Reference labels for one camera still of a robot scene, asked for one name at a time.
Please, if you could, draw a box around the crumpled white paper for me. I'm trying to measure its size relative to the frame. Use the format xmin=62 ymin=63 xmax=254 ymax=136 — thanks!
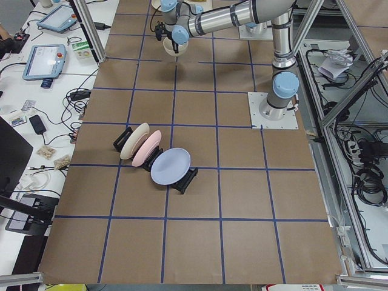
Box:
xmin=318 ymin=49 xmax=353 ymax=80

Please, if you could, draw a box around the cream plate in rack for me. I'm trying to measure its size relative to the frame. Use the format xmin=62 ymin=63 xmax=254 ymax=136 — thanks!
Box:
xmin=120 ymin=122 xmax=150 ymax=160

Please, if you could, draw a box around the black dish rack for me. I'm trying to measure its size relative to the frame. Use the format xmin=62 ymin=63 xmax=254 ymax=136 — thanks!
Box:
xmin=113 ymin=122 xmax=198 ymax=195

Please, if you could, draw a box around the aluminium frame post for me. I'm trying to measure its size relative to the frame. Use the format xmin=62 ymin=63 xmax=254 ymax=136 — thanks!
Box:
xmin=69 ymin=0 xmax=107 ymax=64

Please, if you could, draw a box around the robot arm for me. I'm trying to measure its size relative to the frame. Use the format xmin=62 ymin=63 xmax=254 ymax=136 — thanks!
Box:
xmin=155 ymin=1 xmax=299 ymax=121

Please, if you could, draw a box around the near teach pendant tablet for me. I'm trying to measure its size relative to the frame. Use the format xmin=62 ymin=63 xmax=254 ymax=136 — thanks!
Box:
xmin=22 ymin=44 xmax=67 ymax=81

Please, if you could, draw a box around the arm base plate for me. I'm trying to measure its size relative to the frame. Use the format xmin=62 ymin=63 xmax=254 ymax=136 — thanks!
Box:
xmin=238 ymin=21 xmax=273 ymax=41
xmin=248 ymin=92 xmax=299 ymax=130

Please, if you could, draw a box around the light blue plate in rack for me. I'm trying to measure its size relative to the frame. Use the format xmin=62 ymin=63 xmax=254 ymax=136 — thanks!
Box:
xmin=151 ymin=148 xmax=191 ymax=186

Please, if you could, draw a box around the cream rectangular tray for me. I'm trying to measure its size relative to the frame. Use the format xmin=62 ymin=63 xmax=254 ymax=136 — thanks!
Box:
xmin=191 ymin=0 xmax=211 ymax=3

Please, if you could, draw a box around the far teach pendant tablet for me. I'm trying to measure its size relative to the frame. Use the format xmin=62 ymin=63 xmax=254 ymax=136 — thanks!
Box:
xmin=37 ymin=5 xmax=77 ymax=33

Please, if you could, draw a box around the white ceramic bowl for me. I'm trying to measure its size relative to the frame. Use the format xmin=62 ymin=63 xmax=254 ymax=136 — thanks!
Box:
xmin=162 ymin=38 xmax=189 ymax=57

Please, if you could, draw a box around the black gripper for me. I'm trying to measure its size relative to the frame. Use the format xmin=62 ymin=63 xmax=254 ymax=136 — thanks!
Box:
xmin=171 ymin=39 xmax=179 ymax=54

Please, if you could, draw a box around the pink plate in rack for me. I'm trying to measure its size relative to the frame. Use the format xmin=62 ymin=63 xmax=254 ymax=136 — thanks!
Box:
xmin=132 ymin=130 xmax=162 ymax=167

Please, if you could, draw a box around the black smartphone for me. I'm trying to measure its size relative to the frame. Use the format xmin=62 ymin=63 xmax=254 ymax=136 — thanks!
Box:
xmin=29 ymin=115 xmax=47 ymax=135

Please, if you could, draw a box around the black monitor stand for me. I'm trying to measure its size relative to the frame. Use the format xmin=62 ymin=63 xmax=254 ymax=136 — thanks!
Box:
xmin=1 ymin=119 xmax=59 ymax=235

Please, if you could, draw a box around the black power adapter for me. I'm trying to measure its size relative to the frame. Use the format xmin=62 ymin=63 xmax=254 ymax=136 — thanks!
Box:
xmin=94 ymin=22 xmax=111 ymax=30

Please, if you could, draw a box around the teach pendant tablet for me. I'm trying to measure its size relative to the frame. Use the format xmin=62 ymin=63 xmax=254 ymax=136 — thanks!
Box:
xmin=22 ymin=44 xmax=67 ymax=81
xmin=37 ymin=5 xmax=77 ymax=33

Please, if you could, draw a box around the green white carton box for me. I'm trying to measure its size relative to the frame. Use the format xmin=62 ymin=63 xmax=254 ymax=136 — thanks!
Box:
xmin=72 ymin=41 xmax=93 ymax=59

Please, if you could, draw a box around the cream round plate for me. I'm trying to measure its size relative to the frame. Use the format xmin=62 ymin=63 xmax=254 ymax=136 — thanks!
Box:
xmin=151 ymin=0 xmax=161 ymax=10

